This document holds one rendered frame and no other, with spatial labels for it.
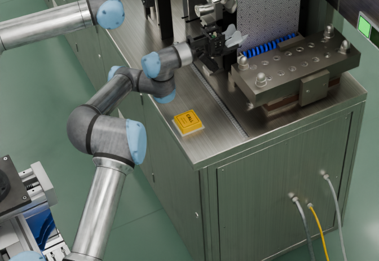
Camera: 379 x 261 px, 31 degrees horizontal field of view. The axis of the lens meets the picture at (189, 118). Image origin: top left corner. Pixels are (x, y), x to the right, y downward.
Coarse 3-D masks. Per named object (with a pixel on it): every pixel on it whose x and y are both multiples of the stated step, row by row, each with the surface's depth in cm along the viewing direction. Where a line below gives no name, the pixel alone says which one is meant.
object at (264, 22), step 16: (272, 0) 221; (288, 0) 224; (240, 16) 220; (256, 16) 223; (272, 16) 226; (288, 16) 230; (240, 32) 224; (256, 32) 228; (272, 32) 231; (288, 32) 235; (240, 48) 229
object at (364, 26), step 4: (360, 16) 212; (360, 20) 213; (364, 20) 211; (360, 24) 214; (364, 24) 212; (368, 24) 210; (360, 28) 214; (364, 28) 212; (368, 28) 210; (364, 32) 213; (368, 32) 211
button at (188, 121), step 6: (180, 114) 227; (186, 114) 227; (192, 114) 227; (174, 120) 227; (180, 120) 225; (186, 120) 225; (192, 120) 225; (198, 120) 225; (180, 126) 224; (186, 126) 223; (192, 126) 223; (198, 126) 225; (186, 132) 224
